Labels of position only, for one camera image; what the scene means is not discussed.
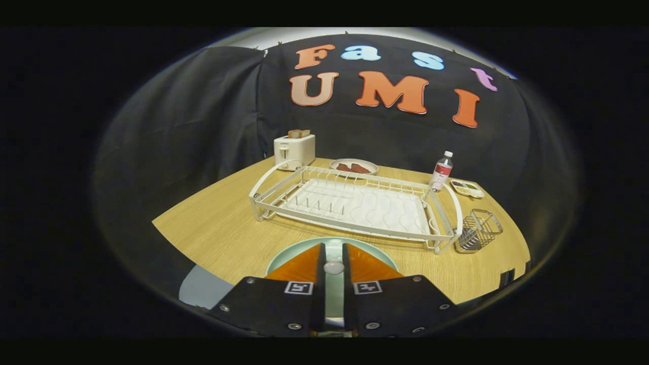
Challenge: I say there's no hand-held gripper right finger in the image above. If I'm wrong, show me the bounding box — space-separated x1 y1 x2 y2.
342 243 459 338

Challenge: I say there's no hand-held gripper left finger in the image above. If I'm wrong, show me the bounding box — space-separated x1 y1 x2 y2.
208 243 326 338

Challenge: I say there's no light green plate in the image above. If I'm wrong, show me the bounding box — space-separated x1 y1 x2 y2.
265 237 400 327

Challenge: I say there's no white dish rack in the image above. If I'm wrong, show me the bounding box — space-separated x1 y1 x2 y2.
248 160 463 254

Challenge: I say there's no metal wire basket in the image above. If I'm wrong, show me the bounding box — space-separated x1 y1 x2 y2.
455 208 503 253

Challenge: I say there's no white round dish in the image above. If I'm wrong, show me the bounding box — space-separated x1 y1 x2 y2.
330 159 379 175

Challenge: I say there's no white toaster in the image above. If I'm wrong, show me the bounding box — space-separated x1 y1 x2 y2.
273 134 316 172

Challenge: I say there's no clear bottle with red label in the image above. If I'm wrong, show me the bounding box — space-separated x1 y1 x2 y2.
429 151 454 192

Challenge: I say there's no white compartment tray with beans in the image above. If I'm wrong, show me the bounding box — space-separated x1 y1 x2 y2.
450 179 485 199

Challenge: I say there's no black backdrop cloth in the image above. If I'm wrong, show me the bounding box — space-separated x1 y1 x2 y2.
94 33 581 284

